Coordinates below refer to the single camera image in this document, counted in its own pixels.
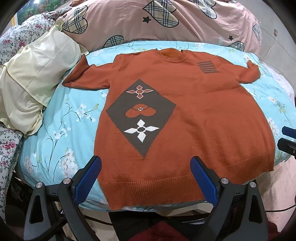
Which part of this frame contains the light blue floral quilt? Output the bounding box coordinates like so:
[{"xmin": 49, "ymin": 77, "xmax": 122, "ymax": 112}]
[{"xmin": 18, "ymin": 40, "xmax": 295, "ymax": 212}]

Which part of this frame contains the framed landscape painting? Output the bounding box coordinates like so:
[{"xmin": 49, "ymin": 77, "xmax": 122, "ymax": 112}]
[{"xmin": 11, "ymin": 0, "xmax": 71, "ymax": 26}]

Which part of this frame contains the orange knit sweater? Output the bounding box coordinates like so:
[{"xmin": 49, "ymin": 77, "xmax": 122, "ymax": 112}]
[{"xmin": 63, "ymin": 48, "xmax": 275, "ymax": 210}]

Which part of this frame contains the cream yellow pillow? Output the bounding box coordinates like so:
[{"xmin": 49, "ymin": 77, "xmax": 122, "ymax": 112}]
[{"xmin": 1, "ymin": 23, "xmax": 87, "ymax": 137}]

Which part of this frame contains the red garment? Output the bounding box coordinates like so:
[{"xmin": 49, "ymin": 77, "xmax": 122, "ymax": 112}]
[{"xmin": 129, "ymin": 221, "xmax": 188, "ymax": 241}]

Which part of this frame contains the pink plaid-heart duvet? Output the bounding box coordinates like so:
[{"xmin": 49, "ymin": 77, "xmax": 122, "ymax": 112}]
[{"xmin": 60, "ymin": 0, "xmax": 262, "ymax": 54}]

